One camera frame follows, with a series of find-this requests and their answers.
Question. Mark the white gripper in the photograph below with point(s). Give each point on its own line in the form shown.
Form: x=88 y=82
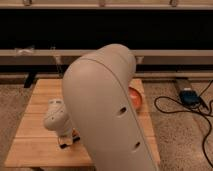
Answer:
x=63 y=142

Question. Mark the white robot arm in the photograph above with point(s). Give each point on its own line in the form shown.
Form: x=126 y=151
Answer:
x=96 y=103

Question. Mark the orange bowl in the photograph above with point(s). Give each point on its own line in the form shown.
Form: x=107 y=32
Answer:
x=135 y=98

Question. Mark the blue power box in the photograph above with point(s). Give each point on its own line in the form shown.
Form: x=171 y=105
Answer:
x=189 y=97

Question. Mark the grey wall rail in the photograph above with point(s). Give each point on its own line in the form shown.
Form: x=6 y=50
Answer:
x=139 y=54

